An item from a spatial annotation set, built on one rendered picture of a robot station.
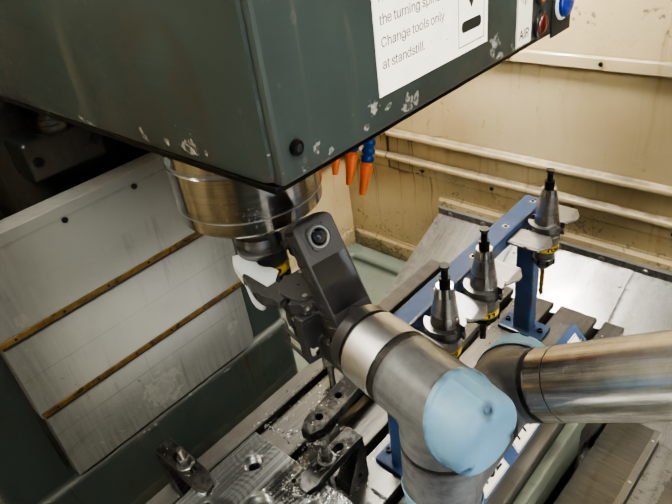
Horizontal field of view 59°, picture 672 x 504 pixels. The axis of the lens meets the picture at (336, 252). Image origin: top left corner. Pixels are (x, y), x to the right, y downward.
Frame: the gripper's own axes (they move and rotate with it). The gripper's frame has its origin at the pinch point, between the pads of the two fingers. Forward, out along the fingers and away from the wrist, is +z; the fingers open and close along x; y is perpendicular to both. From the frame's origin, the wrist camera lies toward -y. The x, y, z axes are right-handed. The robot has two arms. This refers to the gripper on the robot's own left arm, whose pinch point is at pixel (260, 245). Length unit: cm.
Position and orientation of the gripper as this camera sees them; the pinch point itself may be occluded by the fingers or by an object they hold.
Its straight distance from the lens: 70.4
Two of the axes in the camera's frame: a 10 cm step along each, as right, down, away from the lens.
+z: -5.9, -3.9, 7.0
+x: 8.0, -4.2, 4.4
